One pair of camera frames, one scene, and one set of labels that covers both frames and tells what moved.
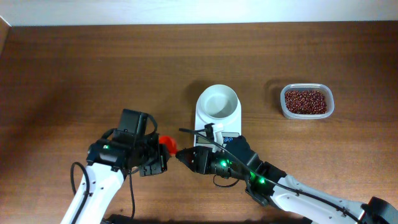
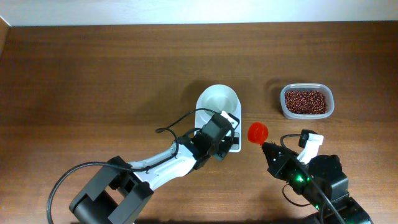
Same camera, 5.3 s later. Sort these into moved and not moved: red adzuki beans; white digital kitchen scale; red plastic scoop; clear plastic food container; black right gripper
Moved: red plastic scoop; white digital kitchen scale; black right gripper
Not moved: red adzuki beans; clear plastic food container
